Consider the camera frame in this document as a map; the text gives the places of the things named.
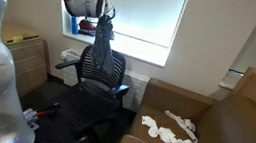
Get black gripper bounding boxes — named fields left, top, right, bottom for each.
left=99, top=7, right=117, bottom=23

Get grey shirt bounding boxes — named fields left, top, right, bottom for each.
left=86, top=12, right=122, bottom=78

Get black slatted office chair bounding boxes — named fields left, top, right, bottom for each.
left=45, top=40, right=136, bottom=143

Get red bag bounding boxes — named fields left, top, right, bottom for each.
left=77, top=18, right=99, bottom=38

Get blue bottle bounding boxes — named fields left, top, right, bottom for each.
left=69, top=15, right=82, bottom=36

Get wooden dresser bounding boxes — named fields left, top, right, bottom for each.
left=0, top=22, right=56, bottom=101

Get yellow sticky note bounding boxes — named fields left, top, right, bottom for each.
left=10, top=34, right=25, bottom=46

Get single white sock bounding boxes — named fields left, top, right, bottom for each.
left=138, top=114, right=163, bottom=140

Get long white sock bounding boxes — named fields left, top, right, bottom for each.
left=160, top=109, right=204, bottom=143

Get small white boxes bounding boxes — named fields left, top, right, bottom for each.
left=20, top=106, right=43, bottom=133

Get small white side shelf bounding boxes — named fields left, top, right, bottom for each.
left=217, top=67, right=246, bottom=93

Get brown leather armchair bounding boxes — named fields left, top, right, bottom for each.
left=116, top=50, right=256, bottom=143

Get red handled tool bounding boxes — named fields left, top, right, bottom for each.
left=35, top=99, right=62, bottom=120

